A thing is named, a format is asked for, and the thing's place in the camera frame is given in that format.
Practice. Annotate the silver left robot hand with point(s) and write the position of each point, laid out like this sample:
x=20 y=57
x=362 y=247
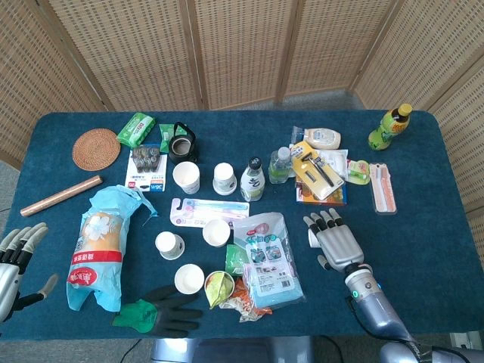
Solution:
x=9 y=280

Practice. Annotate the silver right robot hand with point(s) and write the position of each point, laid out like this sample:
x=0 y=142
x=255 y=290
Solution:
x=340 y=246

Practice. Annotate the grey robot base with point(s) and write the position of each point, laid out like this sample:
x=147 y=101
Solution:
x=227 y=351

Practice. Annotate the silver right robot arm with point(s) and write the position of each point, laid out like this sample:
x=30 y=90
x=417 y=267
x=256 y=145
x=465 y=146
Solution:
x=374 y=302

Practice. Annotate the paper cup holding wrapper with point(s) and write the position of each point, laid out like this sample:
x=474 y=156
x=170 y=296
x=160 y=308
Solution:
x=231 y=280

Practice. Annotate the inverted paper cup stack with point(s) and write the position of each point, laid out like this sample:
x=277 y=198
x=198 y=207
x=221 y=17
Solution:
x=224 y=178

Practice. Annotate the upright paper cup stack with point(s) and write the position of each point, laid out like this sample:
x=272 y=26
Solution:
x=186 y=177

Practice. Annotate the blue orange cardboard box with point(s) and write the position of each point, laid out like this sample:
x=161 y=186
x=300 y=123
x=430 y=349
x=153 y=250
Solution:
x=306 y=196

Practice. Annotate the razor on yellow card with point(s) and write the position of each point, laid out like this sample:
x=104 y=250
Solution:
x=321 y=185

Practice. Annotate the pink slim blister pack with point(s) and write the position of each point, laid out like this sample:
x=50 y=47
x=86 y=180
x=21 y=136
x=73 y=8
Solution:
x=382 y=189

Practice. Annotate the green lip balm pack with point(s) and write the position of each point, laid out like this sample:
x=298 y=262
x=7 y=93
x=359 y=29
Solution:
x=357 y=172

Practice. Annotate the packaged blue cleaning cloth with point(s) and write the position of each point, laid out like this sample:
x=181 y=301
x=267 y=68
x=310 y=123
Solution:
x=264 y=257

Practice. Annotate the white flat packet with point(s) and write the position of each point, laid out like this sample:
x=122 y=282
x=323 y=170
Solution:
x=336 y=160

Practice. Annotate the light blue plastic bag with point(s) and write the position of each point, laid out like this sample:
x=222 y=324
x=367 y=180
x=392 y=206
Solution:
x=98 y=246

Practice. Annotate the small clear green-label bottle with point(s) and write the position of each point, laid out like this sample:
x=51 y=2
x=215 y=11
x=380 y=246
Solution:
x=279 y=170

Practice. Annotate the green square sachet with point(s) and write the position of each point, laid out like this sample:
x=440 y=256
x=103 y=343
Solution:
x=234 y=259

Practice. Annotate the black-capped lime soda bottle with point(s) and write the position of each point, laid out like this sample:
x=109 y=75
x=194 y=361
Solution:
x=251 y=185

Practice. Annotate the cream squeeze bottle pack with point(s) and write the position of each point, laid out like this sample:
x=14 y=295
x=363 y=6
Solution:
x=321 y=137

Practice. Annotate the orange white snack wrapper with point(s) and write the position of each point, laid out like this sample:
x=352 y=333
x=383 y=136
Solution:
x=246 y=306

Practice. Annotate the green tea drink bottle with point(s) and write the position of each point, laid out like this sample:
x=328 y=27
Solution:
x=385 y=132

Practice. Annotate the pink blue toothbrush pack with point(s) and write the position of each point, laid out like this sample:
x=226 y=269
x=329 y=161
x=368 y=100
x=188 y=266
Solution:
x=196 y=211

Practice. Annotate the round woven rattan coaster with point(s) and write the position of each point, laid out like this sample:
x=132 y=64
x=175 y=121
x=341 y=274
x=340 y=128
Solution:
x=96 y=148

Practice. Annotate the black green work glove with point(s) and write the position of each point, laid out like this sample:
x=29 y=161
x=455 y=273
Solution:
x=170 y=314

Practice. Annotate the green wet wipes pack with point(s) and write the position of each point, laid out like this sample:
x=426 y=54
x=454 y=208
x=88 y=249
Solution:
x=136 y=130

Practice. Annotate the small green snack sachet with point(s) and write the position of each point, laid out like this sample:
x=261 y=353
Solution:
x=165 y=138

